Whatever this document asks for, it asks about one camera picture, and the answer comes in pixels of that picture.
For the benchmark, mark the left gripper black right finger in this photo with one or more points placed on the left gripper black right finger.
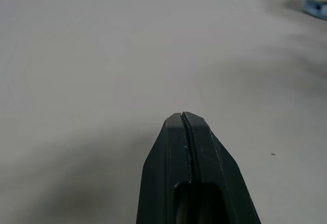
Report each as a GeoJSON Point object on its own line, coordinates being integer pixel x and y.
{"type": "Point", "coordinates": [217, 173]}

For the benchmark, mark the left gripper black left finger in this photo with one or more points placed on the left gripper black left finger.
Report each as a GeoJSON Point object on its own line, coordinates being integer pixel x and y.
{"type": "Point", "coordinates": [163, 173]}

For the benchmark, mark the folded light blue towel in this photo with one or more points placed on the folded light blue towel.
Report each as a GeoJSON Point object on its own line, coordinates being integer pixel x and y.
{"type": "Point", "coordinates": [316, 9]}

